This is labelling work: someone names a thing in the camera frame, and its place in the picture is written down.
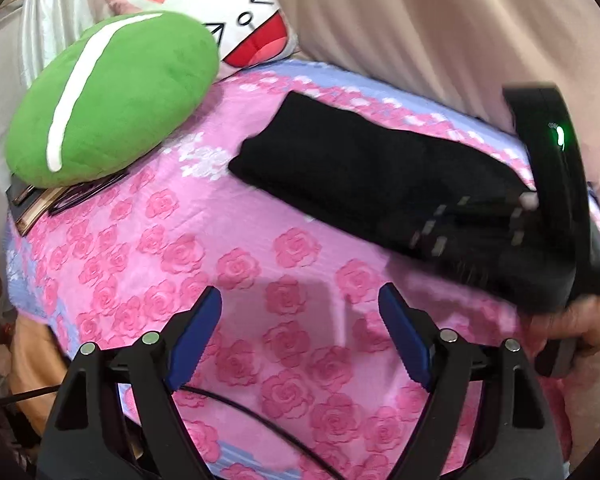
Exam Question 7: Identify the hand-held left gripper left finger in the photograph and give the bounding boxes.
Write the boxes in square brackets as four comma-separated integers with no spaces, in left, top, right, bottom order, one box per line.
[36,286,224,480]

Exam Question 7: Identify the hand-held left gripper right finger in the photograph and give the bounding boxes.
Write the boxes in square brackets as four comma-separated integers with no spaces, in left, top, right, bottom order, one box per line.
[377,282,566,480]

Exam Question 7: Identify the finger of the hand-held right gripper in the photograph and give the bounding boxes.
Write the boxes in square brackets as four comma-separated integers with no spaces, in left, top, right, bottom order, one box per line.
[409,220,536,263]
[430,192,538,226]

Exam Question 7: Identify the black pants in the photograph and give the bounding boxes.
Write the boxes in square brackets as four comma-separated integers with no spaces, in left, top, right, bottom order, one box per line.
[228,91,600,313]

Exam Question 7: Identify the person's right forearm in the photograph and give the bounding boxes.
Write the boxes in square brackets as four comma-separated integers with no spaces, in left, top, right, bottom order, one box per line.
[567,345,600,468]

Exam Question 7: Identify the person's right hand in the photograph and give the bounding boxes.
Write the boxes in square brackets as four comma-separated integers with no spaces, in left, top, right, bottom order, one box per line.
[527,296,600,358]

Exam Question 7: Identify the pink rose print blanket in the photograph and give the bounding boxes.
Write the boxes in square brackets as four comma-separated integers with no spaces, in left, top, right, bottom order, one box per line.
[2,57,600,480]

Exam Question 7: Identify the tan cloth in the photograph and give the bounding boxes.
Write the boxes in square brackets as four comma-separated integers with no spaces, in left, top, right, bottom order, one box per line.
[7,307,73,428]

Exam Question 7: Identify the dark flat book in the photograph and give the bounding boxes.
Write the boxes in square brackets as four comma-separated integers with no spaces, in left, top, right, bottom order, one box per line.
[47,171,131,217]

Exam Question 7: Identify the beige curtain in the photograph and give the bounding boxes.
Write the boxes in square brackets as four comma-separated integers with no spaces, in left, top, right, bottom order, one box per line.
[259,0,600,206]

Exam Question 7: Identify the brown-edged dark book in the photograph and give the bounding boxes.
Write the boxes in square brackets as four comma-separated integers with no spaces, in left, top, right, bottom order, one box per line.
[7,174,61,237]

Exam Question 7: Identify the green leaf-shaped cushion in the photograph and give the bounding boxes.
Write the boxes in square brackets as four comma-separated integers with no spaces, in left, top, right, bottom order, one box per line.
[6,11,220,188]

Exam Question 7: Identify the white cartoon face pillow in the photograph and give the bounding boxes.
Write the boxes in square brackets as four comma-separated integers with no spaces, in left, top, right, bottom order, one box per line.
[104,0,299,81]

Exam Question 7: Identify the silvery satin cloth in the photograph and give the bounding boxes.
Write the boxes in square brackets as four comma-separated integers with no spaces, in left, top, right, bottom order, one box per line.
[21,0,112,93]

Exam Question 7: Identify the black cable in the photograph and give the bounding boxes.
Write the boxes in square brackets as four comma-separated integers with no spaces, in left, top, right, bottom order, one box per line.
[0,386,348,480]

